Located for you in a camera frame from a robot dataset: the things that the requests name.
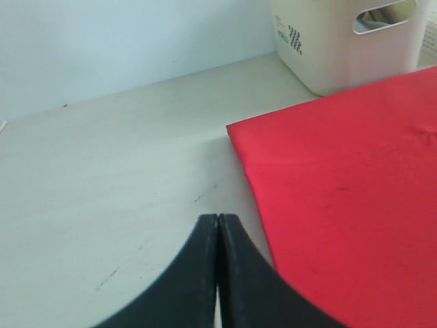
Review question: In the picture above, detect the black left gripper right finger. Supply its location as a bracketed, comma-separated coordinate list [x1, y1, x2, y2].
[216, 214, 344, 327]

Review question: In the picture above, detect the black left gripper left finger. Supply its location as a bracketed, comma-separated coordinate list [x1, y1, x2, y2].
[96, 214, 219, 328]

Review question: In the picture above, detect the red scalloped table cloth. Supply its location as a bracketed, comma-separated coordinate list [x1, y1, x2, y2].
[227, 67, 436, 327]

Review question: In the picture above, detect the cream plastic bin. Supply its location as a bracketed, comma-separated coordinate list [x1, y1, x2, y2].
[270, 1, 431, 96]

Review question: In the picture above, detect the white perforated plastic basket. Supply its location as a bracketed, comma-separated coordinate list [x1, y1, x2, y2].
[421, 0, 436, 63]

